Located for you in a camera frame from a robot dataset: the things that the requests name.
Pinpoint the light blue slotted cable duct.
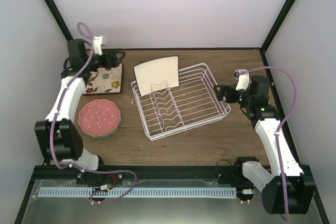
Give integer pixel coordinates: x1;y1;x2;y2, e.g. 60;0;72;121
38;187;237;199

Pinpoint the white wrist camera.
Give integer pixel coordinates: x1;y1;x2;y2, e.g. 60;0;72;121
234;69;250;91
92;35;106;56

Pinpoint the white wire dish rack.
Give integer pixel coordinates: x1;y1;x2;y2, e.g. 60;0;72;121
131;63;231;141

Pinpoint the yellow polka dot plate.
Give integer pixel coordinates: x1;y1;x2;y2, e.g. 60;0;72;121
87;120;122;138

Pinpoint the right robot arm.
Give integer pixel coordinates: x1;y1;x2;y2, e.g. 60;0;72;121
213;73;316;216

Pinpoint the black aluminium frame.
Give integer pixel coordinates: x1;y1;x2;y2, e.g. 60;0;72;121
14;0;330;223

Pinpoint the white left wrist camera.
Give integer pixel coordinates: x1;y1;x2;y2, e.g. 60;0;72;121
92;35;106;56

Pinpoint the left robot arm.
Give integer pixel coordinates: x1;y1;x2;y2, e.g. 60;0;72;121
34;36;125;184

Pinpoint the cream square plate black rim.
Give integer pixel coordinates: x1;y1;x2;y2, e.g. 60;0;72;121
133;56;180;97

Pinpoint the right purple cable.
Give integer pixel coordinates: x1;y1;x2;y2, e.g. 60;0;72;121
240;66;299;221

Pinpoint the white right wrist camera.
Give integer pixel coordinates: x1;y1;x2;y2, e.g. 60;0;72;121
234;69;250;91

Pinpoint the blue polka dot plate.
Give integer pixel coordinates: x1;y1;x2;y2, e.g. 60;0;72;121
92;125;120;139

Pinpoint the black front mounting rail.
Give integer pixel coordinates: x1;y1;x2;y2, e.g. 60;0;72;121
31;165;252;187

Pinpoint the pink polka dot plate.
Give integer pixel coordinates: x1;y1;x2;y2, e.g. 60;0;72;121
78;99;121;134

